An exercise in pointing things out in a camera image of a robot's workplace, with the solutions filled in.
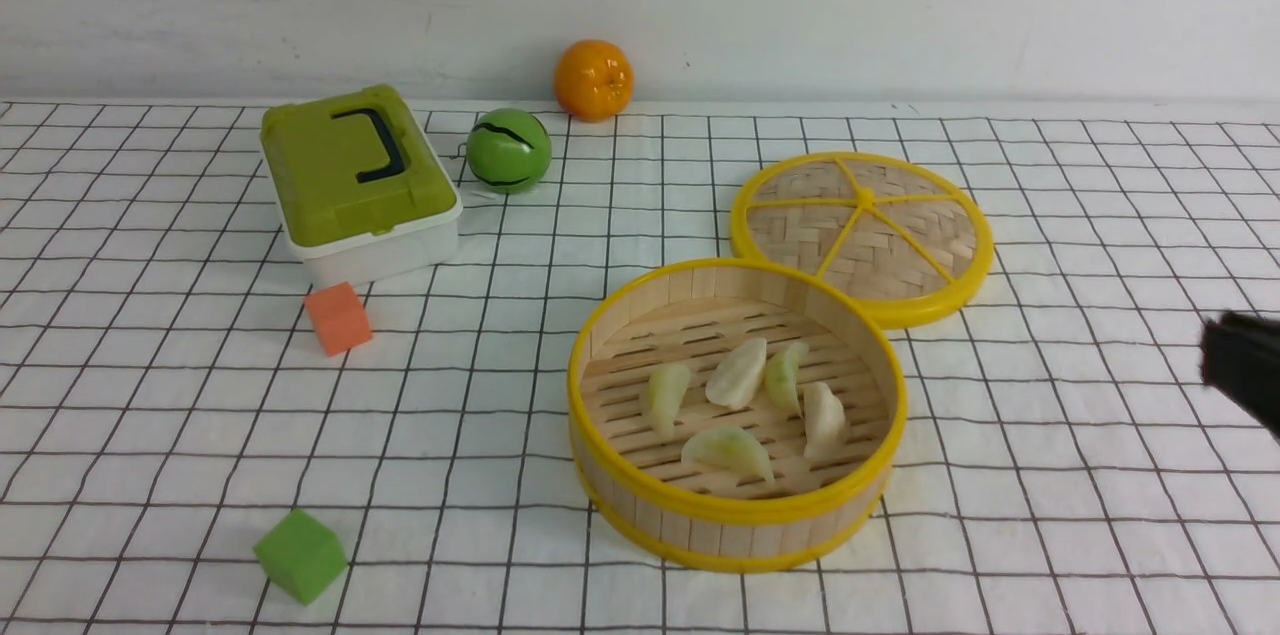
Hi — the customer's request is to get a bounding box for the white grid tablecloth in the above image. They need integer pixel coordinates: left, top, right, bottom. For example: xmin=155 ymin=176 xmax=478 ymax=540
xmin=1 ymin=101 xmax=1279 ymax=634

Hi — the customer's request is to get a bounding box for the cream white dumpling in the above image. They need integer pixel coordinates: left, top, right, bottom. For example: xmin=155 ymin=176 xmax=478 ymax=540
xmin=705 ymin=335 xmax=768 ymax=411

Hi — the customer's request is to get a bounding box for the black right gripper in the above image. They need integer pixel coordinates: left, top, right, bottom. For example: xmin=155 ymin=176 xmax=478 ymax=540
xmin=1199 ymin=311 xmax=1279 ymax=439

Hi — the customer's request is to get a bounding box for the pale green dumpling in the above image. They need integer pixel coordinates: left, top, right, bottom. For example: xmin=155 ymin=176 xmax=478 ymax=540
xmin=639 ymin=364 xmax=692 ymax=442
xmin=763 ymin=341 xmax=809 ymax=416

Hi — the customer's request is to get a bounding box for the orange toy fruit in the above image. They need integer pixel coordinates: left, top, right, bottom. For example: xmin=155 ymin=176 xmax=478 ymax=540
xmin=553 ymin=38 xmax=634 ymax=123

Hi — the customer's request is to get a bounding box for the bamboo steamer lid yellow rim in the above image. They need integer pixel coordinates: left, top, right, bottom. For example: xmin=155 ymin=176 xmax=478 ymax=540
xmin=730 ymin=152 xmax=995 ymax=330

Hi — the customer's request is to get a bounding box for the green lidded white box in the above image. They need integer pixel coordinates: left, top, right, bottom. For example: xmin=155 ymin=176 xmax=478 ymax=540
xmin=259 ymin=84 xmax=463 ymax=289

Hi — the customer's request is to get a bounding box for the green foam cube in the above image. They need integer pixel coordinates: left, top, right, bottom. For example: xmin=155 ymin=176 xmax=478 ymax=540
xmin=253 ymin=508 xmax=349 ymax=606

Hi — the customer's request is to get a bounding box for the green toy watermelon ball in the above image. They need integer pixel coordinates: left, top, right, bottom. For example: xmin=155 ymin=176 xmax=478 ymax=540
xmin=465 ymin=108 xmax=552 ymax=195

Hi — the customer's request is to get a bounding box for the pale green bottom dumpling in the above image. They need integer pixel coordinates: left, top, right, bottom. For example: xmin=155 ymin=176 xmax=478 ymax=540
xmin=639 ymin=364 xmax=692 ymax=442

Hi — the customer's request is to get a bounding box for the pale dumpling bottom edge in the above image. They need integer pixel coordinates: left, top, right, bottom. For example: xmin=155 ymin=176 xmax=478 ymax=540
xmin=681 ymin=426 xmax=774 ymax=485

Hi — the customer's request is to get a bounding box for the orange foam cube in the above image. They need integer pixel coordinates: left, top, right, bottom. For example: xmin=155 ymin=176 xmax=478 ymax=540
xmin=303 ymin=280 xmax=372 ymax=357

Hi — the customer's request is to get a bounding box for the bamboo steamer tray yellow rim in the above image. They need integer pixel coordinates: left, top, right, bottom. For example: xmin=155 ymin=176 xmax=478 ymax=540
xmin=567 ymin=259 xmax=908 ymax=574

